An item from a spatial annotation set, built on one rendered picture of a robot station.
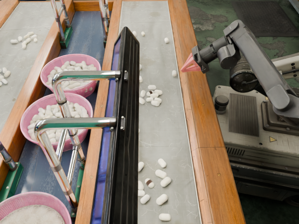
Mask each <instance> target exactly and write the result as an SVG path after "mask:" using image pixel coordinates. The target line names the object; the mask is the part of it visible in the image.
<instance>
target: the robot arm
mask: <svg viewBox="0 0 299 224"><path fill-rule="evenodd" d="M223 31H224V34H225V36H222V37H221V38H219V39H218V40H216V41H215V42H213V43H211V44H210V45H208V46H207V47H205V48H204V49H202V50H201V49H200V48H199V47H198V45H196V46H195V47H194V48H192V53H191V54H190V55H189V57H188V59H187V60H186V62H185V64H184V65H183V67H182V68H181V71H182V72H191V71H201V72H202V73H203V74H204V73H206V72H208V71H209V66H208V63H210V62H211V61H213V60H215V59H217V58H218V60H219V62H220V65H221V67H222V68H223V69H231V68H233V67H234V66H235V65H236V64H237V62H238V61H239V60H240V59H241V55H240V51H241V53H242V54H243V56H244V58H245V59H246V61H247V62H248V64H249V66H250V68H251V69H252V71H253V73H254V74H255V76H256V77H257V79H258V81H259V82H260V84H261V86H262V88H263V89H264V91H265V92H266V94H267V97H268V100H269V101H270V103H271V104H273V110H274V112H275V113H276V114H277V115H278V116H280V117H281V118H282V119H283V120H285V121H286V122H287V123H288V124H289V125H291V126H293V127H297V128H299V97H298V96H297V95H296V94H295V92H294V91H293V90H292V89H291V87H290V86H289V85H288V83H287V82H286V81H285V79H284V78H283V76H282V75H281V73H280V72H279V71H278V69H277V68H276V67H275V65H274V64H273V62H272V61H271V59H270V58H269V57H268V55H267V54H266V53H265V51H264V50H263V48H262V47H261V45H260V44H259V43H258V41H257V39H256V37H255V35H254V34H253V32H252V31H251V30H250V29H249V28H248V27H247V26H246V25H245V24H244V23H243V22H242V21H241V20H235V21H234V22H232V23H231V24H230V25H229V26H228V27H227V28H225V29H224V30H223ZM190 64H194V65H192V66H190V67H188V66H189V65H190ZM187 67H188V68H187Z"/></svg>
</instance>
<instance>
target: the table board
mask: <svg viewBox="0 0 299 224"><path fill-rule="evenodd" d="M123 1H168V0H123ZM20 2H50V1H20ZM73 2H74V7H75V11H100V6H99V1H98V0H79V1H73ZM108 7H109V11H112V8H113V0H108Z"/></svg>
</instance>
